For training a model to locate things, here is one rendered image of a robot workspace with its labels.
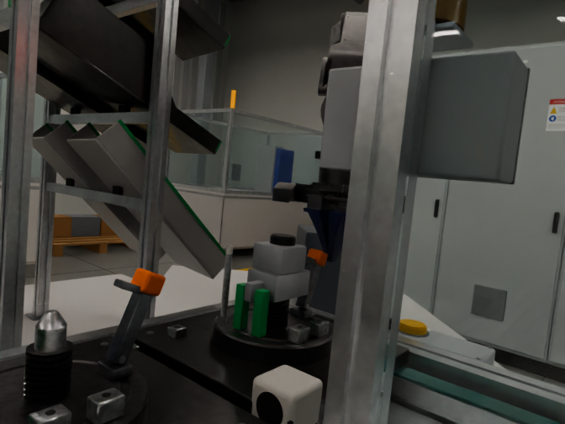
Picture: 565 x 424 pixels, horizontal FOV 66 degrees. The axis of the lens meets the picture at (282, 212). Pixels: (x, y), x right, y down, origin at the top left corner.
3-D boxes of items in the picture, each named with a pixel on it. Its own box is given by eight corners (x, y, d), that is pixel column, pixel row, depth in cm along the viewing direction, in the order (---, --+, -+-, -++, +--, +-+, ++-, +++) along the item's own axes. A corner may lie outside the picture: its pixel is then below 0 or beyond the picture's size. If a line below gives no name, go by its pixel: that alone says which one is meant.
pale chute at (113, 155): (175, 262, 80) (192, 245, 82) (213, 279, 70) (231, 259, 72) (65, 140, 65) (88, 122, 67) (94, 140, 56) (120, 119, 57)
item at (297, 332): (298, 336, 48) (299, 322, 48) (309, 340, 47) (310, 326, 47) (287, 340, 46) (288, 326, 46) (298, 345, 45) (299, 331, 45)
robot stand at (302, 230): (347, 313, 103) (356, 229, 101) (363, 335, 89) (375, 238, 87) (288, 309, 101) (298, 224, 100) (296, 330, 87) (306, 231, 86)
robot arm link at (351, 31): (330, 52, 82) (335, -8, 75) (375, 55, 81) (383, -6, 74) (314, 132, 61) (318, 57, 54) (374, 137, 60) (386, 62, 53)
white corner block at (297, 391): (280, 403, 41) (284, 362, 41) (320, 424, 38) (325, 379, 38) (245, 421, 37) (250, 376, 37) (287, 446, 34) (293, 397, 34)
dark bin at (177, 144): (175, 153, 77) (194, 118, 79) (215, 155, 67) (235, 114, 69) (13, 45, 59) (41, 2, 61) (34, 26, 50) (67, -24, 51)
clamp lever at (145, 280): (118, 358, 37) (154, 272, 38) (132, 367, 35) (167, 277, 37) (80, 352, 34) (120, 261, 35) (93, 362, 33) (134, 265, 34)
